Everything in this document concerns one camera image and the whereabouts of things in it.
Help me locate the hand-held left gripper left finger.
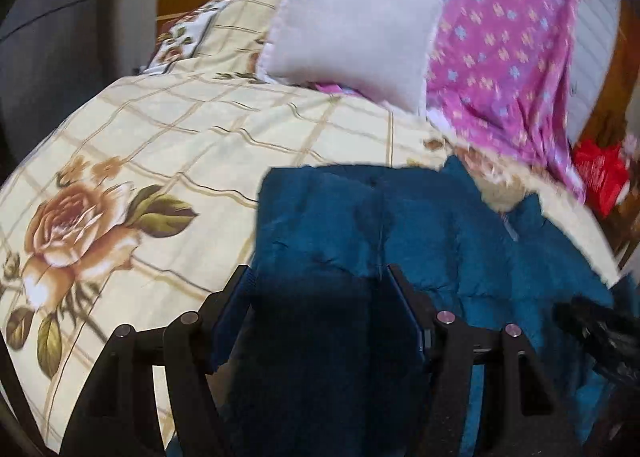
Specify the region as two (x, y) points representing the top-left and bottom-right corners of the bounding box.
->
(60, 264), (258, 457)

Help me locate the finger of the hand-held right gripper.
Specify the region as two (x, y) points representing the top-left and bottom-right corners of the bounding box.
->
(552, 296), (640, 388)

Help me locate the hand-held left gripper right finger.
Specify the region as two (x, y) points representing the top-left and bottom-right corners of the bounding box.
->
(387, 264), (583, 457)

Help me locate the blue fleece garment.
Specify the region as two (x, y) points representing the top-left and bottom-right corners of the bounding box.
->
(165, 157), (640, 457)

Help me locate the red plastic bag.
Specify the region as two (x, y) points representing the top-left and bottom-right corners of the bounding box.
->
(572, 137), (633, 218)

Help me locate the cream floral checked bedsheet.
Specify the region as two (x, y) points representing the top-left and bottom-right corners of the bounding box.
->
(0, 0), (621, 457)

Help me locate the brown floral pillow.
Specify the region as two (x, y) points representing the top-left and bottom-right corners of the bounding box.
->
(150, 0), (236, 75)

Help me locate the white square pillow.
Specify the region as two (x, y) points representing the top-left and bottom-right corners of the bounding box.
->
(257, 0), (446, 114)

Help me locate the pink flower-print cloth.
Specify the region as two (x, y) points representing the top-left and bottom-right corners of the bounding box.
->
(315, 0), (588, 205)

